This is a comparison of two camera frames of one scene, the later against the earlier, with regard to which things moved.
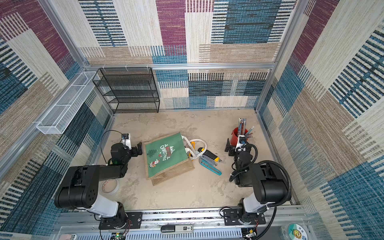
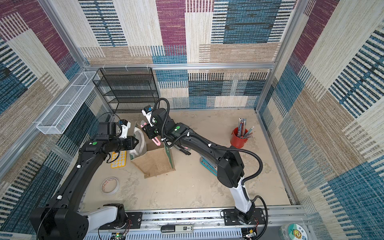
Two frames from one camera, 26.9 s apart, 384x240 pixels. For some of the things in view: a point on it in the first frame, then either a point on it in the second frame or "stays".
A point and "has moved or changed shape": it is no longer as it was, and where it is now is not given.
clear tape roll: [110, 186] stays
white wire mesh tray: [60, 117] stays
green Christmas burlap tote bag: [165, 157] has moved or changed shape
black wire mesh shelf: [129, 90] stays
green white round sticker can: [293, 231] stays
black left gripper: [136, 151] to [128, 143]
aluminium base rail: [179, 225] stays
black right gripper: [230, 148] to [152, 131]
